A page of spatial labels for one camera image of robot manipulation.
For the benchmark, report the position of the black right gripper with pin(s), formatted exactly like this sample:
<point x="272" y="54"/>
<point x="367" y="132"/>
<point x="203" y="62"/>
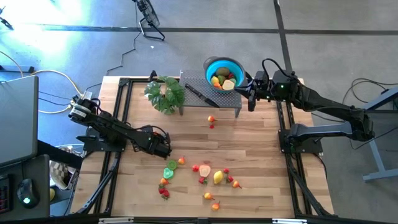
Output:
<point x="262" y="87"/>

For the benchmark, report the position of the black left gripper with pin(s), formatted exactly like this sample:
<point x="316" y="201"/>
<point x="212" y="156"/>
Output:
<point x="160" y="146"/>

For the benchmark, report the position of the orange toy pear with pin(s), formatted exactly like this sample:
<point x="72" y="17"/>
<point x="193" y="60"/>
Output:
<point x="163" y="182"/>
<point x="207" y="195"/>
<point x="236" y="184"/>
<point x="181" y="160"/>
<point x="211" y="118"/>
<point x="215" y="206"/>

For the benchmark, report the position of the green toy fruit half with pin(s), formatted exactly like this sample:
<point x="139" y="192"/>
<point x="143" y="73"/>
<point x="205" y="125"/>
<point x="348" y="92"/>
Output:
<point x="221" y="79"/>
<point x="168" y="174"/>

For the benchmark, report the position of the small orange toy fruit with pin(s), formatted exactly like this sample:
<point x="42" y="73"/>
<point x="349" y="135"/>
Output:
<point x="217" y="86"/>

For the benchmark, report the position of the yellow toy lemon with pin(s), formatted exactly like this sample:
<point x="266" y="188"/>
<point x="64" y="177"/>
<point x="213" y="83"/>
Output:
<point x="218" y="177"/>
<point x="214" y="80"/>

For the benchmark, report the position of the red toy pear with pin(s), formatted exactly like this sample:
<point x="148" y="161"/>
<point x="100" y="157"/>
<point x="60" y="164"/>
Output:
<point x="195" y="168"/>

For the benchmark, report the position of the blue grey collapsible colander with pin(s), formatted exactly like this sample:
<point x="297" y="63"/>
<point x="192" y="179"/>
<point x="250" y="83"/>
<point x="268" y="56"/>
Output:
<point x="210" y="67"/>

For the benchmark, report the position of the black kitchen knife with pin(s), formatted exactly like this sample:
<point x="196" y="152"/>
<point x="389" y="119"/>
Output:
<point x="202" y="97"/>

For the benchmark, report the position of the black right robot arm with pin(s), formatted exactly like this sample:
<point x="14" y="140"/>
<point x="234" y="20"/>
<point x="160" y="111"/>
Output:
<point x="326" y="105"/>

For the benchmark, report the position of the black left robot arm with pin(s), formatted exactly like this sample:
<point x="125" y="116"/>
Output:
<point x="109" y="127"/>

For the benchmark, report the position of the grey perforated metal shelf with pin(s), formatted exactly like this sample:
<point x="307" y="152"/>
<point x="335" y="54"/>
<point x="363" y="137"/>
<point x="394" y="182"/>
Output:
<point x="199" y="90"/>

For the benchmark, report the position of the green plant in white pot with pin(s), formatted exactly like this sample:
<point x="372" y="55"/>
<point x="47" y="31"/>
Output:
<point x="166" y="96"/>

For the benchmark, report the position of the white power adapter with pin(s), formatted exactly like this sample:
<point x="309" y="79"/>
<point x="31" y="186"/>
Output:
<point x="88" y="94"/>

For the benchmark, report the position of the checkered bag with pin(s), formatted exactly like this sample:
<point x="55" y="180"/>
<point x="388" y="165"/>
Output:
<point x="62" y="175"/>

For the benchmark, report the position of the yellow round object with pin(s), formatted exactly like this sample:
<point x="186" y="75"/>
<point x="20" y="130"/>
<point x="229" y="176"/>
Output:
<point x="52" y="194"/>

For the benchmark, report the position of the black desk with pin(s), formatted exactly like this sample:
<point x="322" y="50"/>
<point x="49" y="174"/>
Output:
<point x="42" y="174"/>

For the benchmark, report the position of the black floor fan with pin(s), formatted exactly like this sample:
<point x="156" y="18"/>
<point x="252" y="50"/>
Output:
<point x="149" y="14"/>

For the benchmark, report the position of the black computer mouse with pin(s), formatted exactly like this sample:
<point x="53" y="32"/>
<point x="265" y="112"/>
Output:
<point x="28" y="193"/>

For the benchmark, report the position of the black keyboard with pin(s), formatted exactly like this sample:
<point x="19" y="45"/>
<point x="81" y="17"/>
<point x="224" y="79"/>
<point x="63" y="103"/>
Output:
<point x="4" y="196"/>

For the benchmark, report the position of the black stand foot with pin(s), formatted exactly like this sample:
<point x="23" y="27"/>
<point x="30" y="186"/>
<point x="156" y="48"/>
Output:
<point x="7" y="24"/>

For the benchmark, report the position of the black curved bracket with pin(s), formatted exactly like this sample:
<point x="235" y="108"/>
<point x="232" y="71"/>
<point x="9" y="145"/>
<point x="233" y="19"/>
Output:
<point x="249" y="76"/>
<point x="152" y="74"/>

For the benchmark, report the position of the silver bracket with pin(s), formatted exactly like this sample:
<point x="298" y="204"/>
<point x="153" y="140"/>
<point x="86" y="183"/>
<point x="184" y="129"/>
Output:
<point x="289" y="221"/>
<point x="116" y="220"/>

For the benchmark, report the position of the grey metal table frame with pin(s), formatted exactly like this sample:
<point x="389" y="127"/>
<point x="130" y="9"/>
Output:
<point x="377" y="161"/>

